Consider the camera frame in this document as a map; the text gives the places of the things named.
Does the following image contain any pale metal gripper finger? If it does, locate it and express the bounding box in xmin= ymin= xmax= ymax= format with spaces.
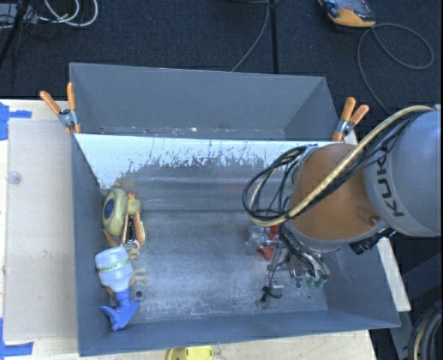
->
xmin=266 ymin=250 xmax=288 ymax=279
xmin=245 ymin=224 xmax=282 ymax=250

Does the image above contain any small red block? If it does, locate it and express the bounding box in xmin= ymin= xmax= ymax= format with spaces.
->
xmin=258 ymin=234 xmax=279 ymax=261

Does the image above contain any grey metal bin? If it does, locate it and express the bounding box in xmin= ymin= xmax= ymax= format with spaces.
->
xmin=68 ymin=62 xmax=402 ymax=358

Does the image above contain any beige curved plastic piece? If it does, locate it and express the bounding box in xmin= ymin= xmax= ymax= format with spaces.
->
xmin=128 ymin=248 xmax=149 ymax=289

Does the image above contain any cream round tape measure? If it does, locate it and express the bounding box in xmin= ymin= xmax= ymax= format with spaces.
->
xmin=101 ymin=187 xmax=130 ymax=237

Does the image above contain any white spray bottle blue trigger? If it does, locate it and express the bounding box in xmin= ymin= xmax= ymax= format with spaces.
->
xmin=94 ymin=246 xmax=142 ymax=332

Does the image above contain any pale wood board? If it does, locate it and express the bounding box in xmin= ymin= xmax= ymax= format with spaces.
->
xmin=2 ymin=118 xmax=80 ymax=344

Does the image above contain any black cylinder on white bracket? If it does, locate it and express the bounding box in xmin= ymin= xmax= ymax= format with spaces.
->
xmin=256 ymin=282 xmax=285 ymax=309

